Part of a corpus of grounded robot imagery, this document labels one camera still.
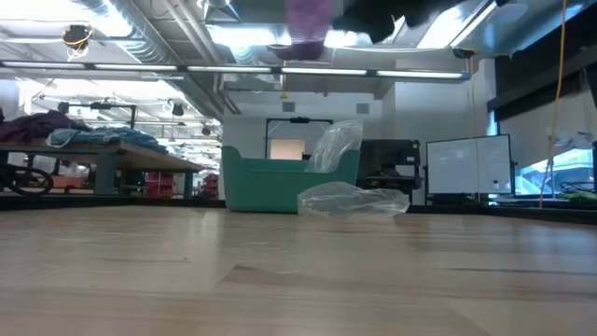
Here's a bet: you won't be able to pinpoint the purple cloth pile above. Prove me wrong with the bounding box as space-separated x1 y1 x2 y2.
0 109 93 144

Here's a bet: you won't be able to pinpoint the teal cloth pile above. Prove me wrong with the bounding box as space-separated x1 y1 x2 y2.
45 126 170 156

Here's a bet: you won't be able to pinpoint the black aluminium table frame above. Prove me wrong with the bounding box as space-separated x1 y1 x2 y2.
0 192 597 226

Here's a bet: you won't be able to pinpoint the black wheel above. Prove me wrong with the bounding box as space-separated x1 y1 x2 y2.
3 165 56 198

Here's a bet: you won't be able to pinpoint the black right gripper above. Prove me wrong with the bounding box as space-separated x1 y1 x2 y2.
331 0 468 45

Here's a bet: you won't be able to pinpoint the purple elastic bandage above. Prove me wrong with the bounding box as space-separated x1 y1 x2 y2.
269 0 334 63

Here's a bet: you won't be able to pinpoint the black ceiling cable reel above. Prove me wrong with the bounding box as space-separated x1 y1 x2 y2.
62 23 95 51

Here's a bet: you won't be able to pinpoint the yellow cable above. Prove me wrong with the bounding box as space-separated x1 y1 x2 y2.
537 0 569 210

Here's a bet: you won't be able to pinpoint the black equipment cart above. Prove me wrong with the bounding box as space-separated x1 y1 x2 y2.
357 138 424 193

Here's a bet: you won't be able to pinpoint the silver ventilation duct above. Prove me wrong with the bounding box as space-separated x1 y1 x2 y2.
69 0 243 120

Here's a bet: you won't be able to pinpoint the white whiteboard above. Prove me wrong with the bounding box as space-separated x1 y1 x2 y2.
424 133 515 197

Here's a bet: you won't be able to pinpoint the grey metal work table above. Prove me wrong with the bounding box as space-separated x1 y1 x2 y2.
0 138 206 200

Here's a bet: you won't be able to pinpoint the clear bag with cotton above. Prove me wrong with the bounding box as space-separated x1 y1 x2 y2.
305 118 366 175

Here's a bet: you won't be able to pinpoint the long ceiling light strip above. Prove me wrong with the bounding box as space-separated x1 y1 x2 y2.
0 59 471 81

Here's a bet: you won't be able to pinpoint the clear plastic bag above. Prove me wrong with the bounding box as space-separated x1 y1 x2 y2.
296 181 412 221

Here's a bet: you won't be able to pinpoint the green plastic bin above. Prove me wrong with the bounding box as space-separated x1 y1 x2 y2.
220 145 362 215

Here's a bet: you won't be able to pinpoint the red storage bins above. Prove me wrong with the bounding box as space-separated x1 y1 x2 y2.
143 170 188 200
202 172 221 200

